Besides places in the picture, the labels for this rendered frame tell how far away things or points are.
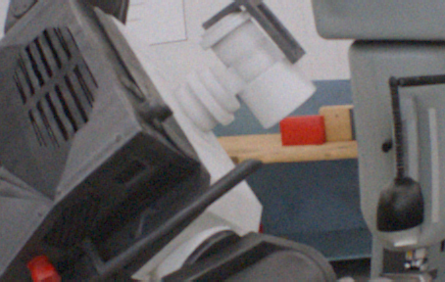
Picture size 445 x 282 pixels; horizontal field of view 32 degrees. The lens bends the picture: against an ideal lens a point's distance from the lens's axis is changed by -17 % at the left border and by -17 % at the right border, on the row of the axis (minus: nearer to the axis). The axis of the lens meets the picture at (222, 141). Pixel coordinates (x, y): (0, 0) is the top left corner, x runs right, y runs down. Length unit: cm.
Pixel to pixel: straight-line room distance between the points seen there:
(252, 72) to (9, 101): 26
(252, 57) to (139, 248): 23
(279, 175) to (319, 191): 29
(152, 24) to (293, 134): 146
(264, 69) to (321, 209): 498
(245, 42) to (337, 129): 432
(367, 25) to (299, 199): 476
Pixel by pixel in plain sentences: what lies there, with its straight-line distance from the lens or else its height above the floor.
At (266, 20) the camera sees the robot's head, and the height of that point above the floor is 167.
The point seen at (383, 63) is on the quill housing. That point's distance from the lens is 116.
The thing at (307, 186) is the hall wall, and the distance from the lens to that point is 582.
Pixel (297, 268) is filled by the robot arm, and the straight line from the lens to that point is 79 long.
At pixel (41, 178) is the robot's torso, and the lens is 71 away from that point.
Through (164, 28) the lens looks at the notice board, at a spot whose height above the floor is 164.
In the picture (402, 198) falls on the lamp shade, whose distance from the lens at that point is 101.
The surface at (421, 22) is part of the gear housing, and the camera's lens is 111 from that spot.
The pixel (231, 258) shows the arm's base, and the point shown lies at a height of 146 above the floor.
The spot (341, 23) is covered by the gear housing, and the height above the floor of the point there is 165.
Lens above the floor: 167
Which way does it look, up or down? 8 degrees down
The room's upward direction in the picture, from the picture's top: 6 degrees counter-clockwise
